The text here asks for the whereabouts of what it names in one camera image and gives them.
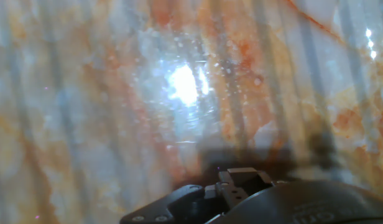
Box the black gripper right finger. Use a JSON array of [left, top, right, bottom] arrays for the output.
[[218, 167, 275, 190]]

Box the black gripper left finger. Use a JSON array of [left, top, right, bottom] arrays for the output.
[[119, 182, 249, 224]]

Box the orange marble pattern mat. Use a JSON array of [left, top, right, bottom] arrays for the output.
[[0, 0, 383, 224]]

